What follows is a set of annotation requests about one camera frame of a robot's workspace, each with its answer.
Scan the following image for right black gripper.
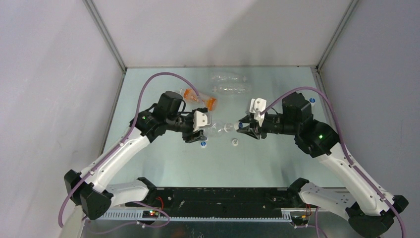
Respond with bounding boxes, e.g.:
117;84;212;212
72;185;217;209
237;112;298;139

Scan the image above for clear bottle caps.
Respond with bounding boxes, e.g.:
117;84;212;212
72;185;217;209
204;121;238;138

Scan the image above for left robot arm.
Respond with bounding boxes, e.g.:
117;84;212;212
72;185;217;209
64;91;210;220

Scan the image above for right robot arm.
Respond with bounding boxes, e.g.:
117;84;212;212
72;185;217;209
235;92;408;238

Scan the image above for orange labelled bottle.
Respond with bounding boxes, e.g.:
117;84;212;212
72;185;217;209
179;88;218;112

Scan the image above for clear bottle second row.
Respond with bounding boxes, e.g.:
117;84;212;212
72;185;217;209
212;83;252;95

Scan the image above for left electronics board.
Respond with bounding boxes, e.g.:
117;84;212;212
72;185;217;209
142;210;160;219

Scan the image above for electronics board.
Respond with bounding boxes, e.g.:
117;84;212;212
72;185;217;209
291;214;311;227
142;210;160;219

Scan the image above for right electronics board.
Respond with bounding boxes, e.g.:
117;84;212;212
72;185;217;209
291;214;311;227

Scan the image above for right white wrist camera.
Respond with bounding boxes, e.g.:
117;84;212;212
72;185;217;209
248;98;267;126

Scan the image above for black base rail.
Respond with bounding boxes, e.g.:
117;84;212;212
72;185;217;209
141;187;306;218

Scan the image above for white cable duct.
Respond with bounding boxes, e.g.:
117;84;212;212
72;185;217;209
98;210;293;223

